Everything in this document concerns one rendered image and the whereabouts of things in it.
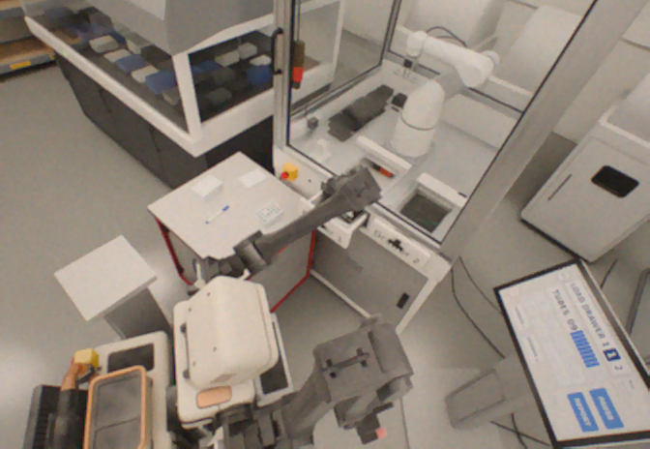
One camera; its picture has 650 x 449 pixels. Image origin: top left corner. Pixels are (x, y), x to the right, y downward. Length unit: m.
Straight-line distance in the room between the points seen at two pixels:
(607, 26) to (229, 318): 1.01
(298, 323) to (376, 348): 1.76
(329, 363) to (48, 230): 2.68
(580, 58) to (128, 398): 1.50
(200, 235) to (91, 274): 0.45
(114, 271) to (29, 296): 1.14
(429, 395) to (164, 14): 2.23
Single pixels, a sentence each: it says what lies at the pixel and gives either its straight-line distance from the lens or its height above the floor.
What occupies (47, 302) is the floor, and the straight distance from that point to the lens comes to 2.71.
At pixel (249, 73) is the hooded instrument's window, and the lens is 2.03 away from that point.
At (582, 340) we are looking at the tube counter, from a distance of 1.42.
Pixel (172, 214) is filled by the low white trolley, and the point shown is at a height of 0.76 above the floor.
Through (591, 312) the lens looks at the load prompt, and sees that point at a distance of 1.43.
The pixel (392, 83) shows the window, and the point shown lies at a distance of 1.25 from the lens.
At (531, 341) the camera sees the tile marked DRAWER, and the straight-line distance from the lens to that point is 1.45.
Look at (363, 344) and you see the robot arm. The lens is 0.54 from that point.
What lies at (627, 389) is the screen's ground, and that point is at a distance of 1.38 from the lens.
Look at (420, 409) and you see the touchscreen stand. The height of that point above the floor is 0.03.
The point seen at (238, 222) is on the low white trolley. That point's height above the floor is 0.76.
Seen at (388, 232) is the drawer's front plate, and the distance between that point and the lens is 1.58.
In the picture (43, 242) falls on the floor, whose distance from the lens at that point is 3.00.
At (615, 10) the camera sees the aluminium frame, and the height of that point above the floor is 1.91.
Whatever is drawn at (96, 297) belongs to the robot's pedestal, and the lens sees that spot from 1.67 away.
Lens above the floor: 2.12
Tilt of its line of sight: 49 degrees down
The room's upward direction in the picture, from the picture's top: 10 degrees clockwise
